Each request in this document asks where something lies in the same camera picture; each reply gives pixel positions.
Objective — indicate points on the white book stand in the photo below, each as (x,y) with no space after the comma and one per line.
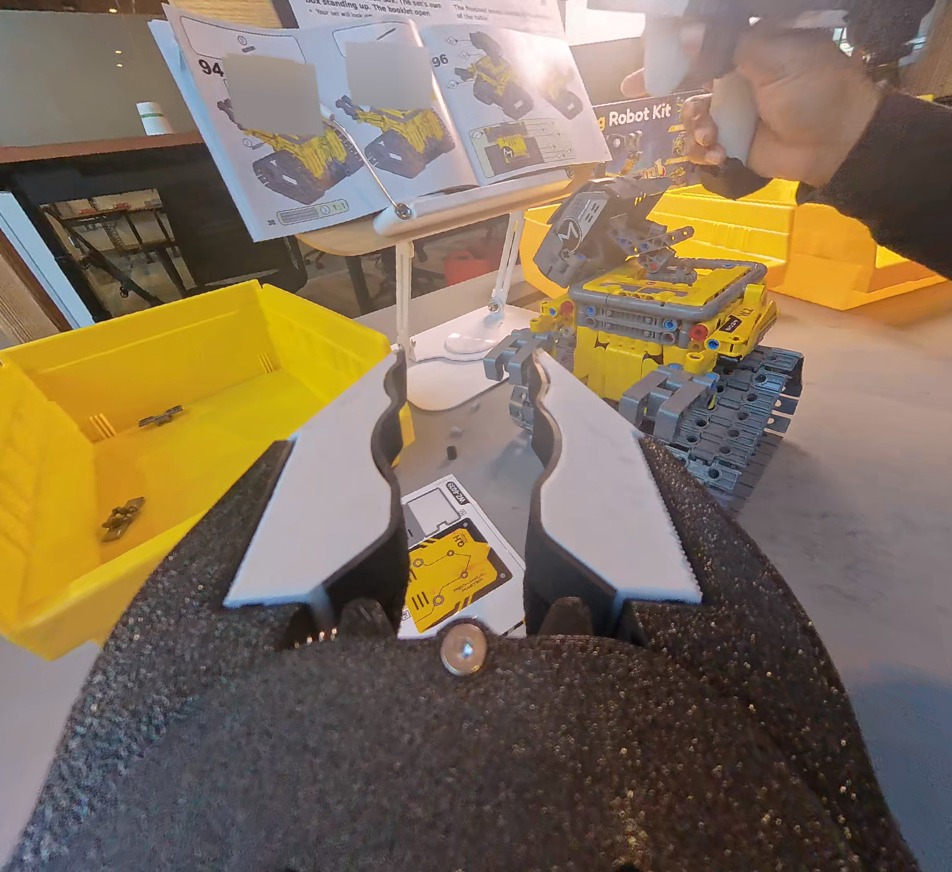
(461,374)

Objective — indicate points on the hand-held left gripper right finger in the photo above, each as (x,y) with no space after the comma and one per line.
(610,515)

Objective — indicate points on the yellow brick toy robot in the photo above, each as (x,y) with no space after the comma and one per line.
(632,366)

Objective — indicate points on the person's right hand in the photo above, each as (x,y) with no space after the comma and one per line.
(811,106)

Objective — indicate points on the open instruction booklet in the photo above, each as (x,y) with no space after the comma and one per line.
(513,143)

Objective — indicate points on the blue robot kit box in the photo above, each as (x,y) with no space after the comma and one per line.
(639,117)

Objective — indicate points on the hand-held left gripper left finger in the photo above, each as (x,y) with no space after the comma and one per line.
(320,515)

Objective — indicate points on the red container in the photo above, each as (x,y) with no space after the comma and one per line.
(472,268)

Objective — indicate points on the printed sticker sheet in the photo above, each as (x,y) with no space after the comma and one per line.
(454,574)

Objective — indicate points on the grey desk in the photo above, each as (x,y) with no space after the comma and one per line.
(855,478)

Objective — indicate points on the yellow plastic storage bin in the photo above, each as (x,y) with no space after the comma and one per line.
(186,381)
(744,199)
(840,277)

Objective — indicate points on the white paper cup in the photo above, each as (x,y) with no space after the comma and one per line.
(156,119)

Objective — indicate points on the dark grey brick piece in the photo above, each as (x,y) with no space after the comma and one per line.
(123,519)
(160,417)

